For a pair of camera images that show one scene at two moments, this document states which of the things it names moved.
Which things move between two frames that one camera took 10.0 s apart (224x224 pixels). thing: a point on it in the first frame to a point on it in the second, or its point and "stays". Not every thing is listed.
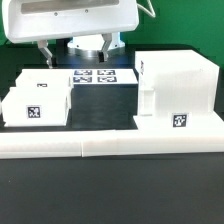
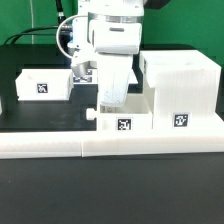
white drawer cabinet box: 176,91 stays
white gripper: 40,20 to 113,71
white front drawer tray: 36,106 to 136,114
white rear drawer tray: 45,78 stays
